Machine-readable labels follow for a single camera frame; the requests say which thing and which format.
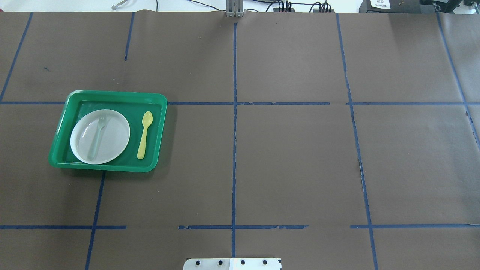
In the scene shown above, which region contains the yellow plastic spoon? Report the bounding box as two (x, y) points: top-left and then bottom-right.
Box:
(137, 111), (153, 160)

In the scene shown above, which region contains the green plastic tray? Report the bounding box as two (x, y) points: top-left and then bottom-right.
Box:
(48, 90), (167, 173)

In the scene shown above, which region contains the white round plate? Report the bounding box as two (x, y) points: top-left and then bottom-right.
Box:
(70, 109), (131, 165)

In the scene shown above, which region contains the pale green plastic fork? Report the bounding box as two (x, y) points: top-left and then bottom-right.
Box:
(87, 112), (107, 161)

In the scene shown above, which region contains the black computer box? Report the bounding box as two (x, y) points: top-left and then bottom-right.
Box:
(358, 0), (436, 14)

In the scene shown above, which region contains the aluminium frame post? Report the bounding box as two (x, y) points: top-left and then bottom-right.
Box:
(226, 0), (245, 18)

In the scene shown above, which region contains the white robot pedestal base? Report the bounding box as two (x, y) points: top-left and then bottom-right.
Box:
(183, 258), (282, 270)

